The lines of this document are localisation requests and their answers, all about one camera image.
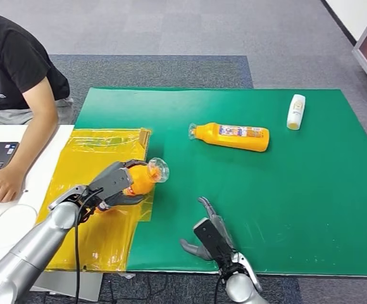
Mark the person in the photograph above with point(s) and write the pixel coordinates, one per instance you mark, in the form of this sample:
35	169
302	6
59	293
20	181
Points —
6	54

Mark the grey flat board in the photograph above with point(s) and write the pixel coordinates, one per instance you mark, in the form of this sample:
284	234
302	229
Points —
85	286

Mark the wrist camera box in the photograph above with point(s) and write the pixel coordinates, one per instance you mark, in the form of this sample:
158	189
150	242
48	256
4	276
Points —
113	182
211	241

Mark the orange plastic bottle with label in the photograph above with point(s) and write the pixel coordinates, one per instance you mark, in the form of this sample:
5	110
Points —
234	142
142	180

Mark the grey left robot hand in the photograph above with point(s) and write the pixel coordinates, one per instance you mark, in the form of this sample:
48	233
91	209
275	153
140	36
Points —
123	200

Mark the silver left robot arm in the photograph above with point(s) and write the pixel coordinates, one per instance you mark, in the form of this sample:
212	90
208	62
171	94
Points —
28	251

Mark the person's left hand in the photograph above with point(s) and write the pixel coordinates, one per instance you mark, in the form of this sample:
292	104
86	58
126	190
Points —
0	186

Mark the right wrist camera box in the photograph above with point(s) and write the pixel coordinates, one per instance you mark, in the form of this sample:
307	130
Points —
211	241

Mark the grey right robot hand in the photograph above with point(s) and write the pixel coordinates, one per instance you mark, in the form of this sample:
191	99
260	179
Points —
224	233

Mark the yellow plastic wrapped sheet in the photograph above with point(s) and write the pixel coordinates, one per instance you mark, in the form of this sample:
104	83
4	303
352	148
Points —
107	235

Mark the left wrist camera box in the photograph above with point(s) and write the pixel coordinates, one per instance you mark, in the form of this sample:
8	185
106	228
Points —
113	182

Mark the green table mat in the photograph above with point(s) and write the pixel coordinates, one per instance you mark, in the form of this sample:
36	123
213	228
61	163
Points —
297	189

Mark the person's left forearm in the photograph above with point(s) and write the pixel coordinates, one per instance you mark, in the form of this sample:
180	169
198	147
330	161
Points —
33	142

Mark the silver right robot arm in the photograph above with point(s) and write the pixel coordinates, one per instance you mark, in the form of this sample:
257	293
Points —
240	290

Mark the small white bottle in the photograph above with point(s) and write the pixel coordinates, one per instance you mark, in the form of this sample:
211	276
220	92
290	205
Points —
296	111

